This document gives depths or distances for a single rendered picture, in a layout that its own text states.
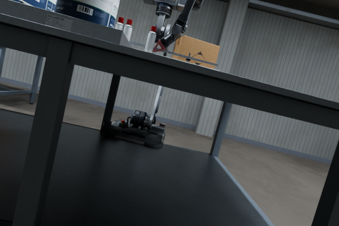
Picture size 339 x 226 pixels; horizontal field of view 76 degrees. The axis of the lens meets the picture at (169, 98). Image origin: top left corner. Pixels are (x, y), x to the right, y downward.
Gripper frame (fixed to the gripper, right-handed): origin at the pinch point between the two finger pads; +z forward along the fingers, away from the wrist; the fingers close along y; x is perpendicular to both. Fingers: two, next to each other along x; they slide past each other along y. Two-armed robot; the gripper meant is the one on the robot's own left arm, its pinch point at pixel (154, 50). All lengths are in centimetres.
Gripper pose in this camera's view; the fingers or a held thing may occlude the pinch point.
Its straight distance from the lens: 146.9
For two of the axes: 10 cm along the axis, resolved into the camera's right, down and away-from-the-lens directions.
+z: -8.0, 6.0, -0.2
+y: 1.0, 0.9, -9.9
